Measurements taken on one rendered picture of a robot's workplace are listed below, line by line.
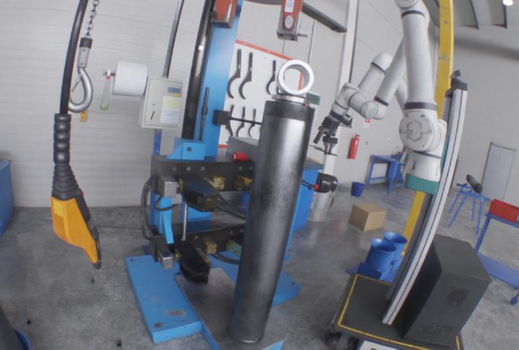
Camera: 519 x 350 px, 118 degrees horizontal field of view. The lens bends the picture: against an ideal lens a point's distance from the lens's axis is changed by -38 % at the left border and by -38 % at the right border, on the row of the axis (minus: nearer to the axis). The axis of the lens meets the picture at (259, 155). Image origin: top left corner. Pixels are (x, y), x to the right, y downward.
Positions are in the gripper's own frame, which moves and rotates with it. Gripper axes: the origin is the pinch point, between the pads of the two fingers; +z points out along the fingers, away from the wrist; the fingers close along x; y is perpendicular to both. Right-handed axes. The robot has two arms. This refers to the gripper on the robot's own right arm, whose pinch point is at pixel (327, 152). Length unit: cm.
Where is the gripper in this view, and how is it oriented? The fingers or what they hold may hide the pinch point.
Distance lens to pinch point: 211.6
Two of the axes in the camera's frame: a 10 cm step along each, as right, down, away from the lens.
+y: 3.7, 2.2, -9.0
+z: -1.6, 9.7, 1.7
